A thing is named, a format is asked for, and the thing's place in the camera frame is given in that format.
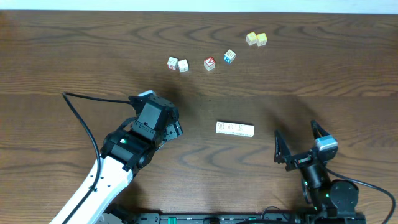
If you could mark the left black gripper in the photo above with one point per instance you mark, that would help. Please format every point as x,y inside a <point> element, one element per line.
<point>173,130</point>

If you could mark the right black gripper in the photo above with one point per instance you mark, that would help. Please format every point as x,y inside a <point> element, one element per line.
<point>298,160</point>

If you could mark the block with red emblem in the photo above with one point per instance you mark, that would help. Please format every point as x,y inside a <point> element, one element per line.
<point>230,128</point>

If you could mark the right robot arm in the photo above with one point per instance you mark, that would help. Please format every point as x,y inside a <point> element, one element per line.
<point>334,201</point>

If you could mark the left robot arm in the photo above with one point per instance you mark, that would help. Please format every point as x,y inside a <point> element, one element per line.
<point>123,154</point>

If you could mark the plain white block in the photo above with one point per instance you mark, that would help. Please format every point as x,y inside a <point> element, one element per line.
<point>183,65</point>

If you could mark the white block red side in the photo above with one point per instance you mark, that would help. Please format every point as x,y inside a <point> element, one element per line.
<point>172,63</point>

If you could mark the red letter A block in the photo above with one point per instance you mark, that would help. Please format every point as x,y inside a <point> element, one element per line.
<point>209,63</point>

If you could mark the blue and white block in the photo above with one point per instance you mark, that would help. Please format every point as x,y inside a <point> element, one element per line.
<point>229,56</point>

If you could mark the bright yellow block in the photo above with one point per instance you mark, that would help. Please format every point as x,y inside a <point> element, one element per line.
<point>261,39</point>

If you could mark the pale yellow block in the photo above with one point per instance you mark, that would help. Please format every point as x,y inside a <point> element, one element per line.
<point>251,38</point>

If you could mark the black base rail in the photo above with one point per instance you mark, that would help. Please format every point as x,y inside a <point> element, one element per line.
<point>155,218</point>

